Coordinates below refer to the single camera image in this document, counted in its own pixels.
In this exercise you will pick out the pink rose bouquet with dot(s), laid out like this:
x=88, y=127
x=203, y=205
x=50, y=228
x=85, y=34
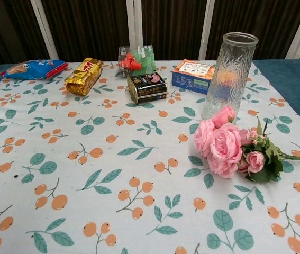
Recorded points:
x=225, y=144

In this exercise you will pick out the textured clear glass vase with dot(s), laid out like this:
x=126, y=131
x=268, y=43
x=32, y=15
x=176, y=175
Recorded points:
x=231, y=68

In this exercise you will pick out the black rectangular tin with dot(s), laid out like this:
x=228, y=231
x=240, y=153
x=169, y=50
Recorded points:
x=147, y=87

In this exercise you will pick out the orange and blue carton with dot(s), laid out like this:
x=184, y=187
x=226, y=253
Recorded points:
x=192, y=76

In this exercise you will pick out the green red snack packet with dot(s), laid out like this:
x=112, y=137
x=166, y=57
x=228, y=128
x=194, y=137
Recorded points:
x=139, y=59

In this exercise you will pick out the gold foil snack bag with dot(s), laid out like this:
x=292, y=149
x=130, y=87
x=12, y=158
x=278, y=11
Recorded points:
x=85, y=76

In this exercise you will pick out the fruit and leaf print tablecloth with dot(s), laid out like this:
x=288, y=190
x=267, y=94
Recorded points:
x=139, y=217

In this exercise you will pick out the dark folding screen white frames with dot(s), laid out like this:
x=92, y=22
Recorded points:
x=86, y=26

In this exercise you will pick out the blue snack bag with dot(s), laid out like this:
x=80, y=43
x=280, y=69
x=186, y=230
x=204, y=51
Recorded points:
x=30, y=70

